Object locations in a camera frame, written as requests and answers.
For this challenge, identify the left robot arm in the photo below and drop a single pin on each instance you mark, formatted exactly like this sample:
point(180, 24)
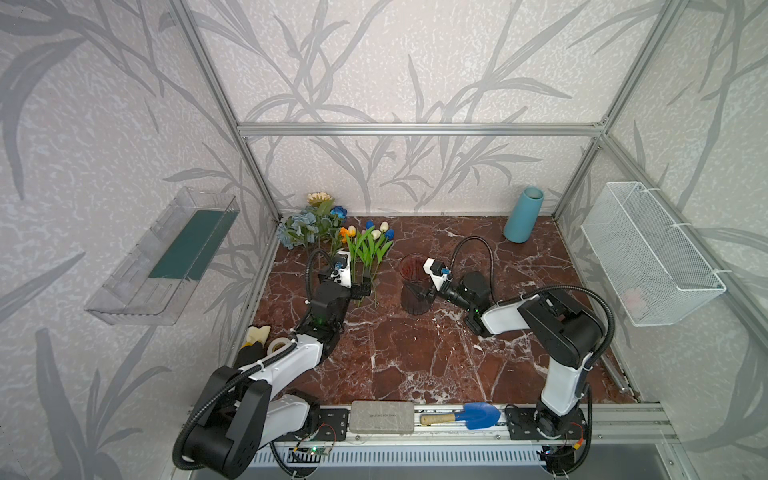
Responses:
point(239, 412)

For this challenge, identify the black work glove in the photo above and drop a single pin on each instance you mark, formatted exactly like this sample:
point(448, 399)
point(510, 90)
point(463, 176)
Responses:
point(254, 347)

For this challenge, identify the teal hydrangea bouquet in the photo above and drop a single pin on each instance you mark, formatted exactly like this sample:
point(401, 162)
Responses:
point(318, 224)

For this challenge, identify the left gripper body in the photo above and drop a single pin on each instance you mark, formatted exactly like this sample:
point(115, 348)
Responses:
point(360, 287)

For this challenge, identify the red glass vase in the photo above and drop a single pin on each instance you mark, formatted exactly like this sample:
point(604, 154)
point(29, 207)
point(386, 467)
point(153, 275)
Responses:
point(415, 283)

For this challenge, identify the small circuit board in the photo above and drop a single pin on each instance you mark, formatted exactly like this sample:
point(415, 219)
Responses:
point(305, 454)

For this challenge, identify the clear plastic wall shelf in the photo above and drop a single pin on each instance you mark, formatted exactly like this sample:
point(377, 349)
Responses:
point(153, 284)

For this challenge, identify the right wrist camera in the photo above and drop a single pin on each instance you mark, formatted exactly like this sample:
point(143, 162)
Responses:
point(437, 271)

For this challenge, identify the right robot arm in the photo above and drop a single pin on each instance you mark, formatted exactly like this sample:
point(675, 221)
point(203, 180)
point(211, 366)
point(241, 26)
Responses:
point(573, 324)

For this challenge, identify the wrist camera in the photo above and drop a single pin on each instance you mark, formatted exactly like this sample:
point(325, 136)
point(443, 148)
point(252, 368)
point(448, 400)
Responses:
point(341, 269)
point(437, 271)

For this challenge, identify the teal ceramic vase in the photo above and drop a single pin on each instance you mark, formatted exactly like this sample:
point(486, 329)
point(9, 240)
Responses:
point(522, 220)

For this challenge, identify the white tape roll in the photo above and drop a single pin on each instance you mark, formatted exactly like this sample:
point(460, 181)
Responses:
point(277, 344)

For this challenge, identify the white wire basket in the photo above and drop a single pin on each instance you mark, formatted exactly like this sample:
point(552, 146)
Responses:
point(658, 274)

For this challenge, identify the tulip bunch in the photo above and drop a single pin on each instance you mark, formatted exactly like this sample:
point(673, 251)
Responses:
point(367, 248)

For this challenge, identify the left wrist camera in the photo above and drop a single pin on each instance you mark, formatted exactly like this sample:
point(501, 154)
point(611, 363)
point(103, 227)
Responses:
point(341, 269)

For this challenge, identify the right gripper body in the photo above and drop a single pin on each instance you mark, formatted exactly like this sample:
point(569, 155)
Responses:
point(435, 292)

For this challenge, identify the blue garden trowel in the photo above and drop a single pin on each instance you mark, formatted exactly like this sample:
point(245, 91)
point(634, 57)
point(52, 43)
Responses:
point(475, 416)

